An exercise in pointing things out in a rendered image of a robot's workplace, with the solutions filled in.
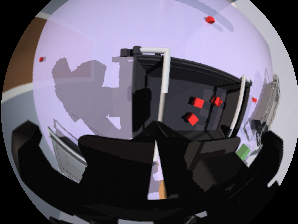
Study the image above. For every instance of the green rectangular block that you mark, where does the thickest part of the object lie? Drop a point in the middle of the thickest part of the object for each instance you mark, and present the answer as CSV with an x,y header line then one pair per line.
x,y
243,152

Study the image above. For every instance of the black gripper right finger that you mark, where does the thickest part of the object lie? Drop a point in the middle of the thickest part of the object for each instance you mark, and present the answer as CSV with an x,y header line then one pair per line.
x,y
179,156

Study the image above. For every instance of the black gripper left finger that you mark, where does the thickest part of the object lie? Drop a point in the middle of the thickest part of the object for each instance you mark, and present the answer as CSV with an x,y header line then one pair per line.
x,y
135,155

